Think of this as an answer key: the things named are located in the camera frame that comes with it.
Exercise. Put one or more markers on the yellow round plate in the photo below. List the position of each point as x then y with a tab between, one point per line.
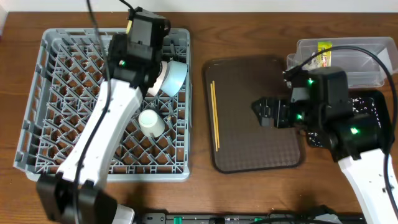
129	25

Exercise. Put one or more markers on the green yellow snack wrapper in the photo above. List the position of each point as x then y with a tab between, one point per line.
324	59

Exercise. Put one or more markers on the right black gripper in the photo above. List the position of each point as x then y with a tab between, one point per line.
273	112

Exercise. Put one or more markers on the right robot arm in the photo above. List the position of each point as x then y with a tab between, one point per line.
320	103

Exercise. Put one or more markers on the white cup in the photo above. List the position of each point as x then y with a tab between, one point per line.
151	124

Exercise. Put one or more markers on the spilled rice food waste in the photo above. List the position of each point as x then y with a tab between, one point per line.
370	105

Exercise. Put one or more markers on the dark brown serving tray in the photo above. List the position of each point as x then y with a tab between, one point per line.
245	145

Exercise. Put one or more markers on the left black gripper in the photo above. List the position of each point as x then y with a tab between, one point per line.
157	72

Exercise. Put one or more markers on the wooden chopstick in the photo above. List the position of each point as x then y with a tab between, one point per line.
213	102
217	119

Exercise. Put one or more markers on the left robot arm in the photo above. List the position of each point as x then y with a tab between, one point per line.
133	68

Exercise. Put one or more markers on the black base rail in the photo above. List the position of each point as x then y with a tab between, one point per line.
173	218

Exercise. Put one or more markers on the clear plastic bin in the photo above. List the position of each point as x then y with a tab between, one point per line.
362	70

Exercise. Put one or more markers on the black rectangular tray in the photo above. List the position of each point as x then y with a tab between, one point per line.
385	116

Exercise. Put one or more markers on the pink white bowl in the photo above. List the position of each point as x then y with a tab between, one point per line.
153	91

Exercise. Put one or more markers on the light blue bowl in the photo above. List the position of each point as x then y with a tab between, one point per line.
176	73

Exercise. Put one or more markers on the grey plastic dishwasher rack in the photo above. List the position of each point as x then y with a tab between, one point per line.
62	96

